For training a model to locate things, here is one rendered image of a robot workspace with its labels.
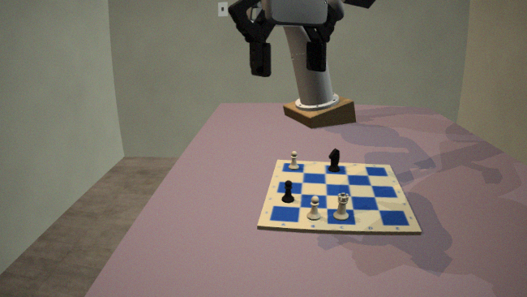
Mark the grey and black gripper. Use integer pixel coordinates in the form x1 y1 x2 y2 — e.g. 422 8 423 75
228 0 338 77

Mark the white pawn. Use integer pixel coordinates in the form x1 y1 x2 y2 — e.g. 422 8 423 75
306 196 321 221
289 151 299 170

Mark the white rook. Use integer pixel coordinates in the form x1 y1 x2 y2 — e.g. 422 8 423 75
333 193 349 221

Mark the blue and cream chessboard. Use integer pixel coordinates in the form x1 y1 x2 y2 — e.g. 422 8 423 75
257 160 422 235

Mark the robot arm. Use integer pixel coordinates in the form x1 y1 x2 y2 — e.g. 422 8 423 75
283 0 375 111

